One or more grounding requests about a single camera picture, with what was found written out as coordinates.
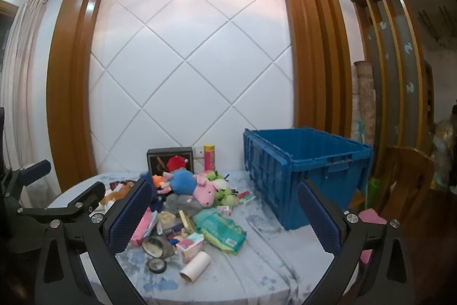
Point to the large grey tape roll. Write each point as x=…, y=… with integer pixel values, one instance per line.
x=166, y=246

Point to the teal cloth bundle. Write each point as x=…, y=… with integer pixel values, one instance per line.
x=204, y=215

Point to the green plush toy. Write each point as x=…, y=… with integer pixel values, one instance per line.
x=216, y=175
x=226, y=198

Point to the wooden slat partition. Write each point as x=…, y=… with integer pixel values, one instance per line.
x=414, y=58

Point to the small black tape roll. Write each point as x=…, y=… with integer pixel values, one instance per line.
x=150, y=265

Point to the grey plush toy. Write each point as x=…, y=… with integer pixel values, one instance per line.
x=182, y=201

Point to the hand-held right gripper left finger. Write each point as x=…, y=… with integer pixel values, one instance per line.
x=128, y=219

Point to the brown plush toy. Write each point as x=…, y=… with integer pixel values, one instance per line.
x=117, y=192

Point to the green diaper pack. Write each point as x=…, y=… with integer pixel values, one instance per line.
x=221, y=233

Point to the red plush toy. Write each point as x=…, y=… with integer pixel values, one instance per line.
x=176, y=162

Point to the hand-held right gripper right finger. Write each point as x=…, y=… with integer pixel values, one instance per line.
x=321, y=222

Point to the blue and white box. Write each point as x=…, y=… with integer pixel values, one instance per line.
x=173, y=230

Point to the pink cloth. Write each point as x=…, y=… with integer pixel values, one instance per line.
x=371, y=217

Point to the pink and white small box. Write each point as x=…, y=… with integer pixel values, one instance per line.
x=224, y=210

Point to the white wall socket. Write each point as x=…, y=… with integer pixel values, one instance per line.
x=198, y=152

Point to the dark blue plush toy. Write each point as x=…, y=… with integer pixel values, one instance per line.
x=155, y=192

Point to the white paper roll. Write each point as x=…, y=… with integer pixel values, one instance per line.
x=196, y=265

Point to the red and white small box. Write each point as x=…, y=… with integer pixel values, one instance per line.
x=246, y=197

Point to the yellow can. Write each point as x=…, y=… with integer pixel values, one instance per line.
x=209, y=156

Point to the blue plastic crate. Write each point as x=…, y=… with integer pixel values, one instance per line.
x=278, y=183

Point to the pink tissue box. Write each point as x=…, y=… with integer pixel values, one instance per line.
x=189, y=248

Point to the yellow and white packet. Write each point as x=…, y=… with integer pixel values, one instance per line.
x=166, y=217

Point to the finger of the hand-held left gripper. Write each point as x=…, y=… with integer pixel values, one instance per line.
x=89, y=192
x=35, y=169

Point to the pink pig plush toy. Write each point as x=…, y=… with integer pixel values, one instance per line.
x=205, y=189

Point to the white curtain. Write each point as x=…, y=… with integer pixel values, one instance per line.
x=21, y=76

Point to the wooden chair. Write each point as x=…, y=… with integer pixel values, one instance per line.
x=403, y=176

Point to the pink packet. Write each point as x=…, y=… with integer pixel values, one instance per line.
x=142, y=230

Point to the black box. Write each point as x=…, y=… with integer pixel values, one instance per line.
x=157, y=156

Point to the wooden wall frame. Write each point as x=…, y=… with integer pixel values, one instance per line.
x=71, y=76

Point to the cream flat box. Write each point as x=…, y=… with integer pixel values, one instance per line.
x=186, y=221

